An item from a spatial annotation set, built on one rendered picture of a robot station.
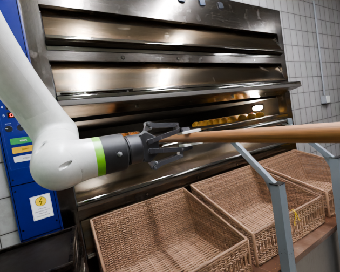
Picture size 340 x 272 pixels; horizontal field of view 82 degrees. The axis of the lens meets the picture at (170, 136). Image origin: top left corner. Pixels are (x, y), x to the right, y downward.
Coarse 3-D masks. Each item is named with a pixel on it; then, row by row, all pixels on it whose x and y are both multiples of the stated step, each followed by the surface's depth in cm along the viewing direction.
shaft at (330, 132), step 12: (204, 132) 53; (216, 132) 48; (228, 132) 44; (240, 132) 41; (252, 132) 39; (264, 132) 36; (276, 132) 34; (288, 132) 32; (300, 132) 31; (312, 132) 29; (324, 132) 28; (336, 132) 27
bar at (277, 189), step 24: (288, 120) 116; (168, 144) 79; (240, 144) 92; (312, 144) 107; (336, 168) 99; (336, 192) 100; (288, 216) 77; (336, 216) 102; (288, 240) 77; (288, 264) 77
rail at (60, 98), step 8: (192, 88) 113; (200, 88) 116; (208, 88) 118; (216, 88) 121; (224, 88) 124; (232, 88) 128; (64, 96) 82; (72, 96) 84; (80, 96) 85; (88, 96) 86; (96, 96) 88; (104, 96) 90; (112, 96) 91; (120, 96) 93
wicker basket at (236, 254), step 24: (168, 192) 116; (120, 216) 102; (144, 216) 107; (168, 216) 112; (192, 216) 116; (216, 216) 96; (96, 240) 83; (120, 240) 99; (168, 240) 108; (192, 240) 110; (216, 240) 99; (240, 240) 84; (120, 264) 95; (144, 264) 97; (168, 264) 94; (192, 264) 91; (216, 264) 73; (240, 264) 87
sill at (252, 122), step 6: (282, 114) 175; (252, 120) 157; (258, 120) 160; (264, 120) 164; (270, 120) 167; (216, 126) 142; (222, 126) 142; (228, 126) 144; (234, 126) 147; (240, 126) 150
